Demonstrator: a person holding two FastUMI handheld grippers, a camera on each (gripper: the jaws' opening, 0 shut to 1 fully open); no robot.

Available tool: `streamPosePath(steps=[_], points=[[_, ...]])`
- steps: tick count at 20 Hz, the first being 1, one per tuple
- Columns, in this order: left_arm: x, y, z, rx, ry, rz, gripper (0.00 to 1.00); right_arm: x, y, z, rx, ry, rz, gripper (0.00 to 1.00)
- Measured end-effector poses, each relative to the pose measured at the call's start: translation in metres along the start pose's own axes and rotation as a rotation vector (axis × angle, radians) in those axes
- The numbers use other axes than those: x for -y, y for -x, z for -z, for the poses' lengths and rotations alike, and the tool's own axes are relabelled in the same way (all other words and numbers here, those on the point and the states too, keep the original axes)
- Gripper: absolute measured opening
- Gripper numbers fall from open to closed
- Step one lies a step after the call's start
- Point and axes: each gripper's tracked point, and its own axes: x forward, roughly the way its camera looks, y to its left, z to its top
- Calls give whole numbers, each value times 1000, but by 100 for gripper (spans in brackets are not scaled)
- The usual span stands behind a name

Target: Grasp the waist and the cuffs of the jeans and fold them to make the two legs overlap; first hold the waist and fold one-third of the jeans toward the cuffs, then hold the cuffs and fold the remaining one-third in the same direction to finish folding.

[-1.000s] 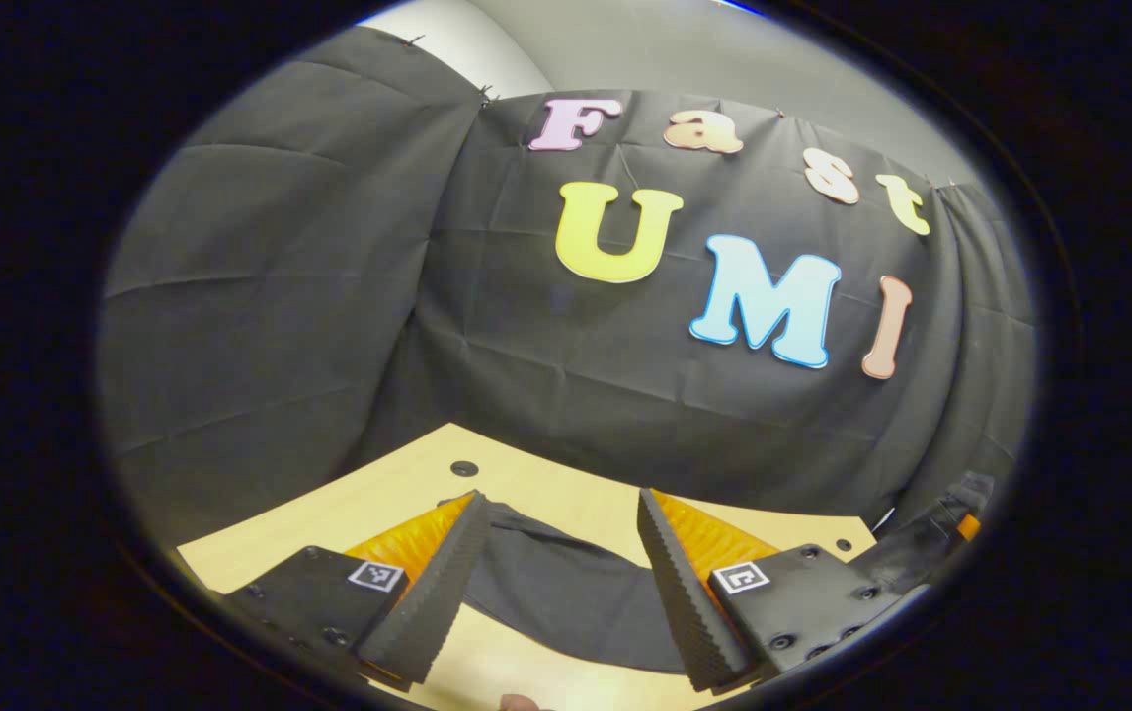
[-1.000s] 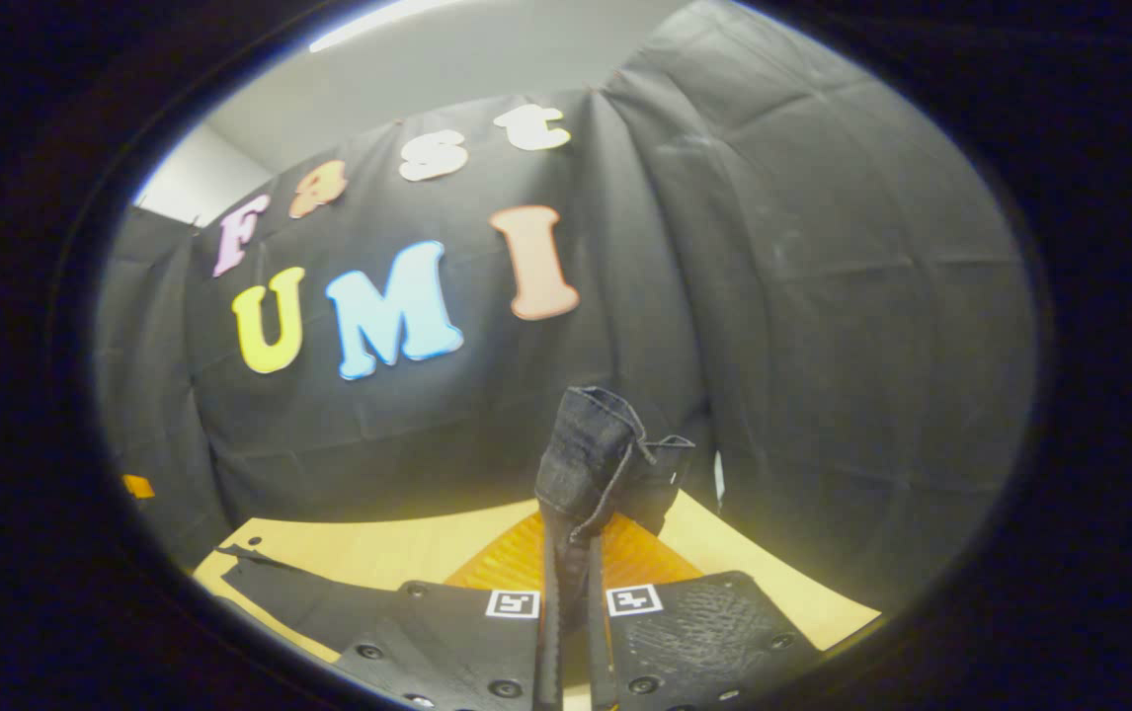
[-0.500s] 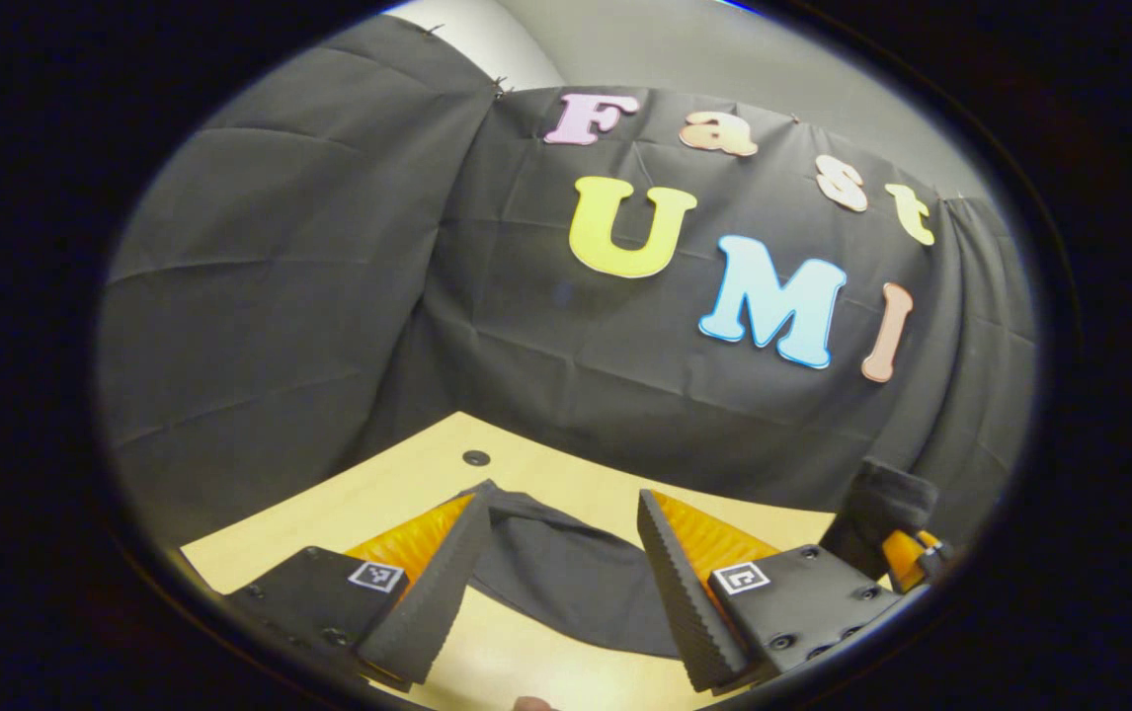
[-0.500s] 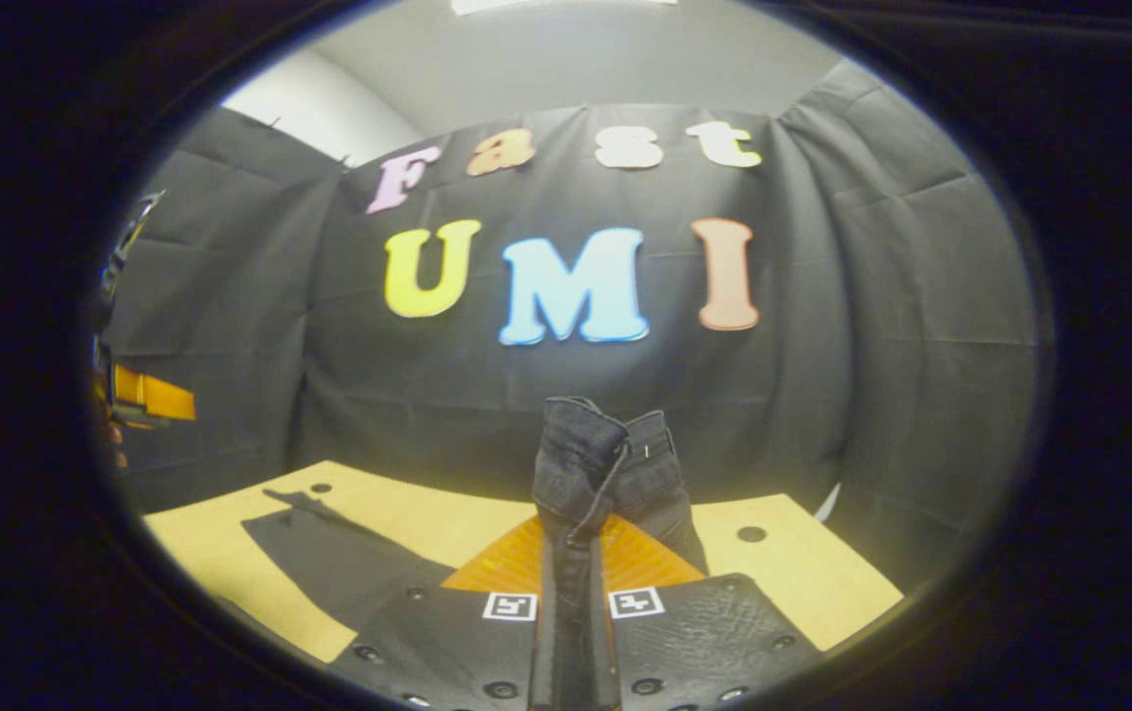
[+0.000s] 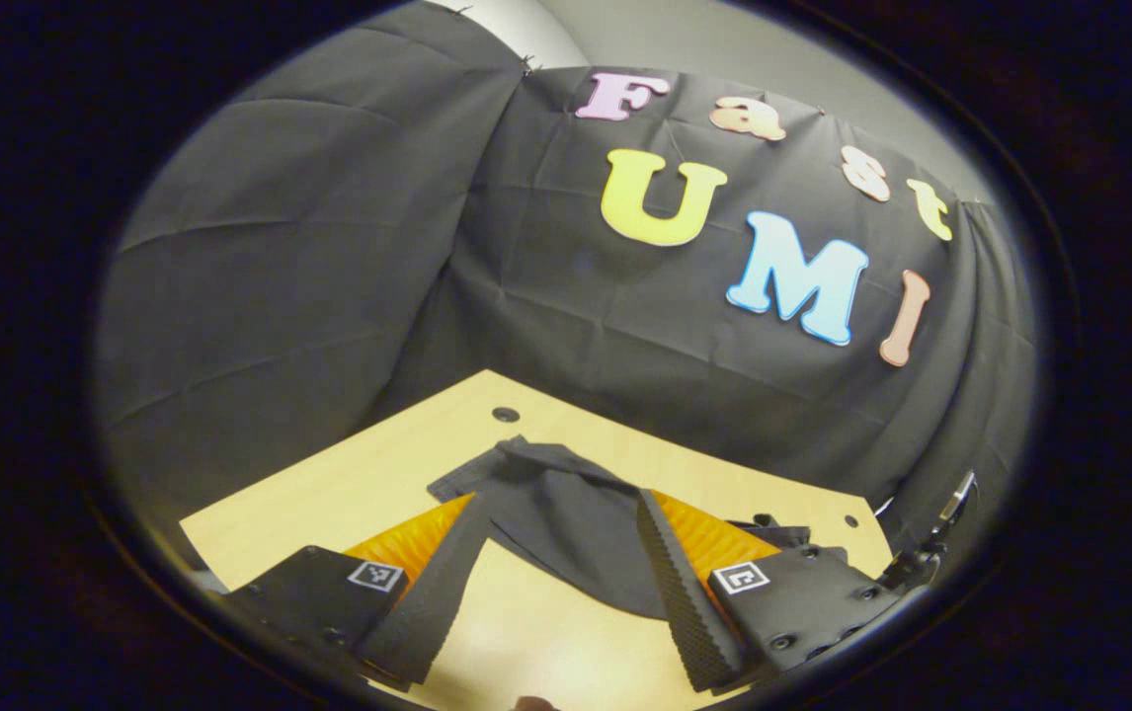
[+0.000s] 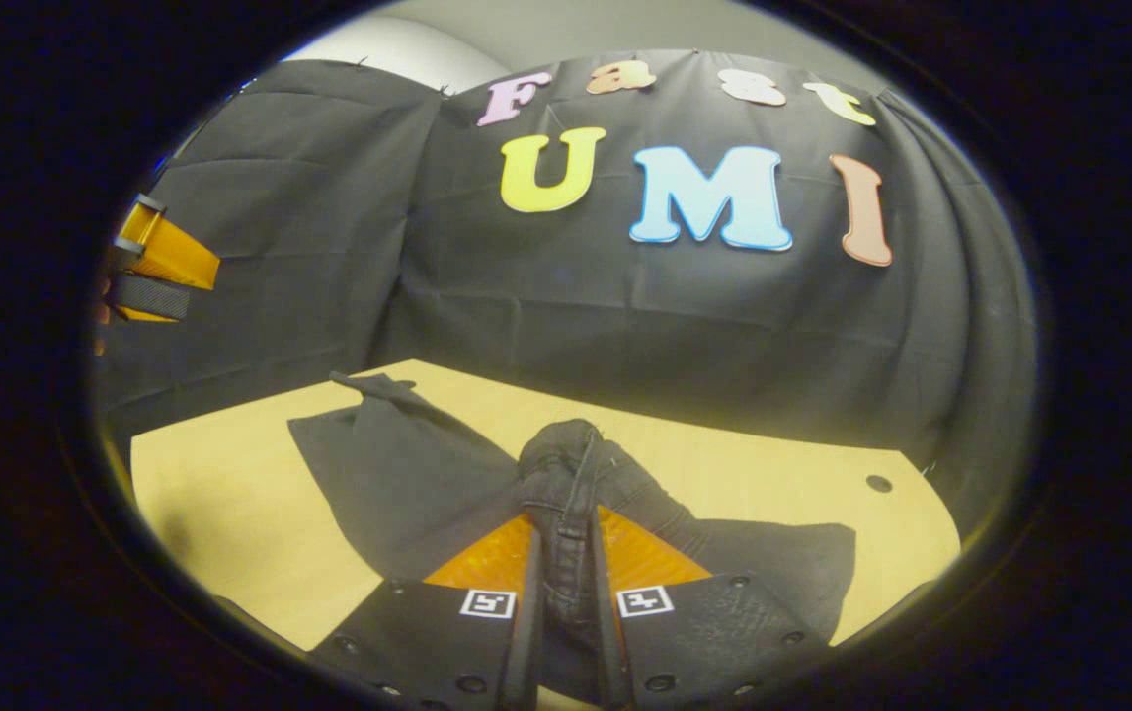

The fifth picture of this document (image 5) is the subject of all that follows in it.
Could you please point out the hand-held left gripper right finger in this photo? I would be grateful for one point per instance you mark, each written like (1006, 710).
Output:
(685, 602)

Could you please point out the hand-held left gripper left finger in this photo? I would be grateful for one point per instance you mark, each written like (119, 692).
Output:
(438, 602)

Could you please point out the dark grey jeans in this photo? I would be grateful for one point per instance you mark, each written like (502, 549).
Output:
(566, 533)

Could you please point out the black backdrop cloth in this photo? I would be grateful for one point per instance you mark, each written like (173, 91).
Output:
(329, 247)

